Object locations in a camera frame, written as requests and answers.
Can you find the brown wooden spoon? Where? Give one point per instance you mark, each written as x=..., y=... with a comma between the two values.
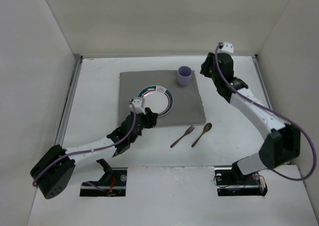
x=206, y=129

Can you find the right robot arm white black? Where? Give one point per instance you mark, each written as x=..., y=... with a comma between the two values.
x=281, y=140

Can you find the brown wooden fork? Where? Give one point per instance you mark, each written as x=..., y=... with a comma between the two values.
x=187, y=132

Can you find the white plate green rim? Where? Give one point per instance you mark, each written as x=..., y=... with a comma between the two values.
x=158, y=99

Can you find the lilac plastic cup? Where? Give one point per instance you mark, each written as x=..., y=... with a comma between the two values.
x=184, y=75

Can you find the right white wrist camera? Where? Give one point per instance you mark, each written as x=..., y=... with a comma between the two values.
x=226, y=47

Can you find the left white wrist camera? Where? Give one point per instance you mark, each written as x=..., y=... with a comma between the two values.
x=137, y=105

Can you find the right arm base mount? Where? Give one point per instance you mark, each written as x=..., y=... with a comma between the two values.
x=229, y=186

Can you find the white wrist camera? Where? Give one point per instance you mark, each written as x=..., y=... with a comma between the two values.
x=226, y=47
x=137, y=105

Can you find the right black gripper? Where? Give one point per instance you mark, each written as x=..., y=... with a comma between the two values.
x=210, y=66

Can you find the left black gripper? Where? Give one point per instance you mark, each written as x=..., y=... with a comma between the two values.
x=148, y=118

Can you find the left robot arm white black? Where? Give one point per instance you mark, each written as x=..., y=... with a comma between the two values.
x=60, y=167

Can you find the left aluminium table rail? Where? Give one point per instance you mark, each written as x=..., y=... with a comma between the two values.
x=69, y=100

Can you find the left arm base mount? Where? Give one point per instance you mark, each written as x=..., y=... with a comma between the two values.
x=112, y=183

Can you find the grey cloth placemat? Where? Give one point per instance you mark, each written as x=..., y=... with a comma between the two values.
x=187, y=103

